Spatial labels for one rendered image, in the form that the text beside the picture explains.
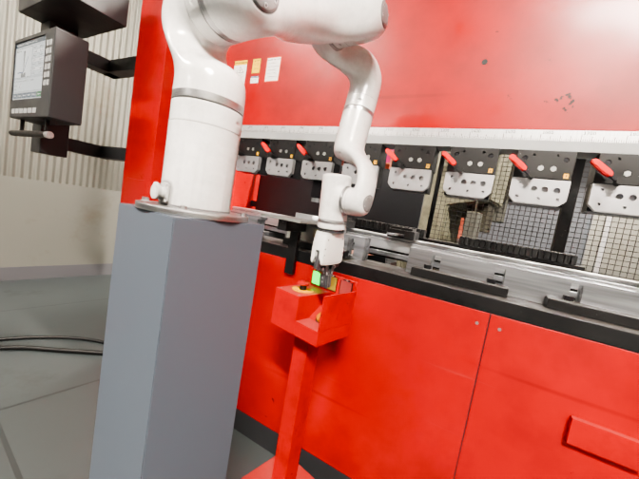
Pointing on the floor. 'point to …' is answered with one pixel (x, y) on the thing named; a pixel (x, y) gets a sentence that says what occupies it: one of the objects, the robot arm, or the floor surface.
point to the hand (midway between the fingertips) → (325, 279)
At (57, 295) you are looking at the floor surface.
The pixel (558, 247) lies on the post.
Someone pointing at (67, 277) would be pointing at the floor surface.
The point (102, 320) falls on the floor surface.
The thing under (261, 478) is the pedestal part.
